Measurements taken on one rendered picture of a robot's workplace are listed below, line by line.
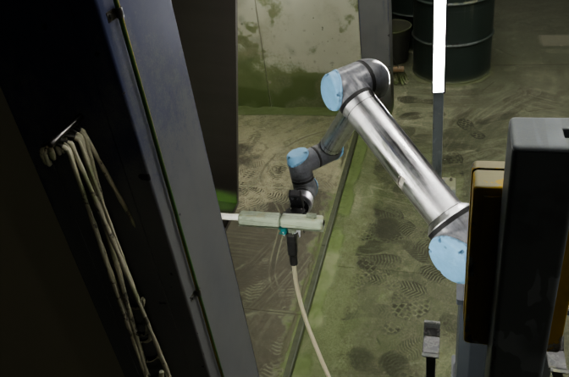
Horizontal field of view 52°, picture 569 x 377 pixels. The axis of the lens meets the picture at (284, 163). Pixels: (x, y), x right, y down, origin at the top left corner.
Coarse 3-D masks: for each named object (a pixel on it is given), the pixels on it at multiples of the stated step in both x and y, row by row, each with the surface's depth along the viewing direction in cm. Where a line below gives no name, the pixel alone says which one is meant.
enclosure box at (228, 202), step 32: (192, 0) 203; (224, 0) 201; (192, 32) 210; (224, 32) 207; (192, 64) 217; (224, 64) 214; (224, 96) 222; (224, 128) 230; (224, 160) 239; (224, 192) 249; (224, 224) 240
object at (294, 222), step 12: (228, 216) 211; (240, 216) 209; (252, 216) 208; (264, 216) 207; (276, 216) 207; (288, 216) 206; (300, 216) 206; (312, 216) 204; (276, 228) 207; (288, 228) 207; (300, 228) 205; (312, 228) 204; (288, 240) 210; (288, 252) 213
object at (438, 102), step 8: (440, 96) 284; (440, 104) 287; (440, 112) 289; (440, 120) 292; (440, 128) 294; (440, 136) 297; (440, 144) 299; (440, 152) 302; (432, 160) 306; (440, 160) 305; (440, 168) 307; (440, 176) 310
